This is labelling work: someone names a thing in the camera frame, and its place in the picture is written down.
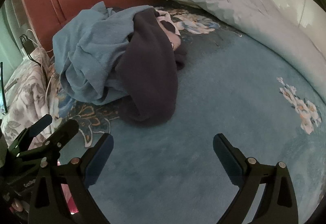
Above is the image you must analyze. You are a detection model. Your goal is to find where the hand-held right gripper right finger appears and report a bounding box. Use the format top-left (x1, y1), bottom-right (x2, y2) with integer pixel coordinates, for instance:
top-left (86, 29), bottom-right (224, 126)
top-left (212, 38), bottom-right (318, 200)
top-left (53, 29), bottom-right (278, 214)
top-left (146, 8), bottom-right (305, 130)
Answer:
top-left (213, 134), bottom-right (299, 224)

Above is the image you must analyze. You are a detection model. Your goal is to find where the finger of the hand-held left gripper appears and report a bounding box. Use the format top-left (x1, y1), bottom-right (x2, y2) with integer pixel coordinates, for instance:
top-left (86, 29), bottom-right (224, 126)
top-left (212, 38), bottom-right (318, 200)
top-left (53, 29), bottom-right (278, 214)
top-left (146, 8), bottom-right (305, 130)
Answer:
top-left (8, 114), bottom-right (53, 151)
top-left (17, 119), bottom-right (79, 161)

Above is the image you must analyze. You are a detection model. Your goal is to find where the white cable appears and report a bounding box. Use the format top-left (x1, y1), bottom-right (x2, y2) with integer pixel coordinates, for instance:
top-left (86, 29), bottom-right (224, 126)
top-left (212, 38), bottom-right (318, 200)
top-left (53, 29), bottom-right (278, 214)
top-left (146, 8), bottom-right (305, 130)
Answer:
top-left (24, 29), bottom-right (56, 102)

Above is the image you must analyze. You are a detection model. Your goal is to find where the light blue sweater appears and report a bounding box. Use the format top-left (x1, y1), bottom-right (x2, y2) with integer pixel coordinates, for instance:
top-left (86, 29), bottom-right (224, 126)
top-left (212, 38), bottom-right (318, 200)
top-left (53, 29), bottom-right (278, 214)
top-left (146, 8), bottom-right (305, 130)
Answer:
top-left (52, 1), bottom-right (163, 106)

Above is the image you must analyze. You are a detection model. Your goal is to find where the pink cloth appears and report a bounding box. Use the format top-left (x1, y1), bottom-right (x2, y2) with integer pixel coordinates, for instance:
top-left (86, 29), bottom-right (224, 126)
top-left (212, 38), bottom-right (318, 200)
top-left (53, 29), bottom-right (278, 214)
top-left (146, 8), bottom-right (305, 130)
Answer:
top-left (60, 181), bottom-right (79, 215)

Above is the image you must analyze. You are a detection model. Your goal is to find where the teal floral bed blanket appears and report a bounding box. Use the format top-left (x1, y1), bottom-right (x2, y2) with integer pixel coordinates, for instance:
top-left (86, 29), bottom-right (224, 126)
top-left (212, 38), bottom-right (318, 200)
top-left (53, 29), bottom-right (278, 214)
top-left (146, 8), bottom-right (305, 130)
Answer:
top-left (48, 5), bottom-right (324, 224)

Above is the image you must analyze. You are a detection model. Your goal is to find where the grey floral white bedding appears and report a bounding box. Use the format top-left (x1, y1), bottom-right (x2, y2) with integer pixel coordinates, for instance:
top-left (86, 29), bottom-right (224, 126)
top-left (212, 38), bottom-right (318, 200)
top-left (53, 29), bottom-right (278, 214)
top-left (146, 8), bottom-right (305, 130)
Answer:
top-left (0, 47), bottom-right (64, 148)

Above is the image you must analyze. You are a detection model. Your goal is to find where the dark grey garment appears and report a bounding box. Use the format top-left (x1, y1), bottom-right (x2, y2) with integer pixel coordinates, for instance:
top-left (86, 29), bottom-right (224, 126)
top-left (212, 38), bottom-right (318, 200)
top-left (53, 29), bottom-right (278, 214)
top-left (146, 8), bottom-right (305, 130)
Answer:
top-left (115, 8), bottom-right (189, 123)

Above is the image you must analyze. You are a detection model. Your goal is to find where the pink white patterned garment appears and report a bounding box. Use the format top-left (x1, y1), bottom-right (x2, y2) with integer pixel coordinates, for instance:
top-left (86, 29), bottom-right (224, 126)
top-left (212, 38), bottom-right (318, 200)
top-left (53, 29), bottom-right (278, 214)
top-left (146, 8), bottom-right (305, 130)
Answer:
top-left (155, 9), bottom-right (184, 49)

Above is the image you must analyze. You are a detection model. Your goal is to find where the black charger cable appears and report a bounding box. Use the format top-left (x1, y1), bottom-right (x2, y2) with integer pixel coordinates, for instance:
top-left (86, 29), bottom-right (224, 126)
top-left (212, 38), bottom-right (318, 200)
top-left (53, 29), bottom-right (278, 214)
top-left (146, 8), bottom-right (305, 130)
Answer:
top-left (20, 34), bottom-right (49, 82)

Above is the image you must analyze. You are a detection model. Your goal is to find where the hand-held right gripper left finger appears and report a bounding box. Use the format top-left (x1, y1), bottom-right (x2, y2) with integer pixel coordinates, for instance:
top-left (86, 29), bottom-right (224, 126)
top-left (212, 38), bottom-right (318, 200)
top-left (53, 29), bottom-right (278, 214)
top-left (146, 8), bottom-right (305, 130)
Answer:
top-left (28, 134), bottom-right (114, 224)

